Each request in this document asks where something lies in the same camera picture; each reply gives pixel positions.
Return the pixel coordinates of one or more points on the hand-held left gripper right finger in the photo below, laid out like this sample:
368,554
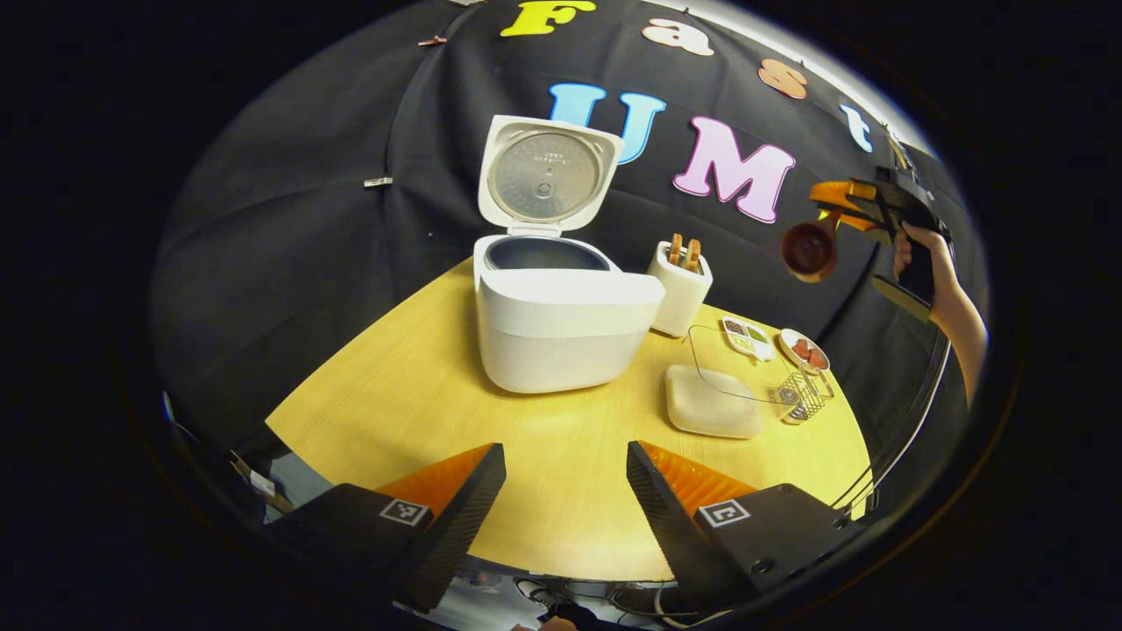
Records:
671,535

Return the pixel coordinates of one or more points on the red meat slice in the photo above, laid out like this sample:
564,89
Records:
801,349
817,358

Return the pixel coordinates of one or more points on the toasted bread slice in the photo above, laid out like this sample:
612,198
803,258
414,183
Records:
676,249
692,255

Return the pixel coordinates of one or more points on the white round plate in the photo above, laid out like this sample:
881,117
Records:
787,355

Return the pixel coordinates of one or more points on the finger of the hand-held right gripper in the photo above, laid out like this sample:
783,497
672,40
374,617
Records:
859,221
837,191

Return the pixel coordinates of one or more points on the white divided bean dish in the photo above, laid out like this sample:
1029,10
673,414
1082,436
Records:
761,350

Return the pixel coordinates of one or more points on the white toaster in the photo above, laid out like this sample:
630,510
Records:
679,302

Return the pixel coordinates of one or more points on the black backdrop cloth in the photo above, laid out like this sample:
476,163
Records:
289,245

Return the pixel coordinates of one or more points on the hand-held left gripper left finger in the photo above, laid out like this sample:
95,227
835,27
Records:
460,526

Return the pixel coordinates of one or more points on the white rice cooker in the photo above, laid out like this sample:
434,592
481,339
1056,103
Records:
561,337

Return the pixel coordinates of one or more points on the brown wooden spoon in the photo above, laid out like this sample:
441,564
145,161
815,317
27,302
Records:
808,250

